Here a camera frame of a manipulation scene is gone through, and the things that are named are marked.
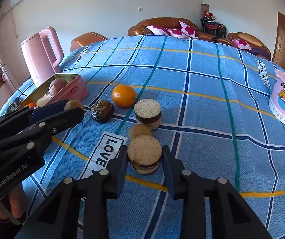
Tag brown kiwi fruit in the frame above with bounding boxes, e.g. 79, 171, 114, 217
64, 100, 85, 111

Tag small tan round fruit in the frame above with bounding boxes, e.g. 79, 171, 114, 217
128, 124, 152, 140

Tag person left hand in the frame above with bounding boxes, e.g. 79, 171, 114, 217
0, 183, 26, 219

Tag small orange in tin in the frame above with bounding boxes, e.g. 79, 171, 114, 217
28, 103, 38, 108

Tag printed paper in tin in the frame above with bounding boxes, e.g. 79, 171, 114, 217
36, 93, 52, 107

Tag purple passion fruit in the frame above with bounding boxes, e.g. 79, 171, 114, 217
48, 78, 68, 97

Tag pink metal tin box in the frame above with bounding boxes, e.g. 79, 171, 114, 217
16, 73, 89, 109

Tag pink electric kettle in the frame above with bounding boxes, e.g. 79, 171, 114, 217
21, 26, 64, 87

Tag brown leather chair back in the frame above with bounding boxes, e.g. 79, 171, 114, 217
70, 32, 107, 52

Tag blue plaid tablecloth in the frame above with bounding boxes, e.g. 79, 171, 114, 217
23, 35, 285, 238

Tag brown leather long sofa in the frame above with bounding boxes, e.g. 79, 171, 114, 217
128, 17, 217, 42

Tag brown leather armchair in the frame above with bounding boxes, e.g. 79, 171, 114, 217
217, 32, 271, 61

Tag stacked chairs in corner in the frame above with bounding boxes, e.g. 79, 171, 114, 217
200, 3, 227, 38

